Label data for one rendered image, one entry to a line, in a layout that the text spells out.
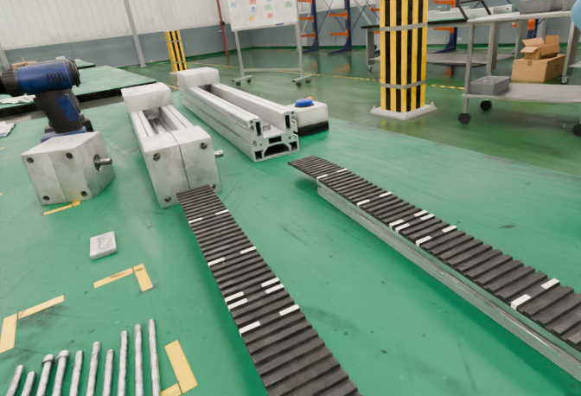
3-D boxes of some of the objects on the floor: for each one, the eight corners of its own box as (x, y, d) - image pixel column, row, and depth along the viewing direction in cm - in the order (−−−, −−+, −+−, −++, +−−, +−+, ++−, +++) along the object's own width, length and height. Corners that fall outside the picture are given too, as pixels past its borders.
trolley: (602, 118, 300) (634, -21, 260) (588, 137, 266) (622, -18, 226) (471, 108, 370) (481, -3, 330) (447, 122, 337) (454, 2, 297)
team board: (233, 86, 683) (212, -33, 606) (251, 81, 718) (233, -32, 641) (296, 87, 593) (283, -52, 516) (314, 82, 628) (303, -50, 551)
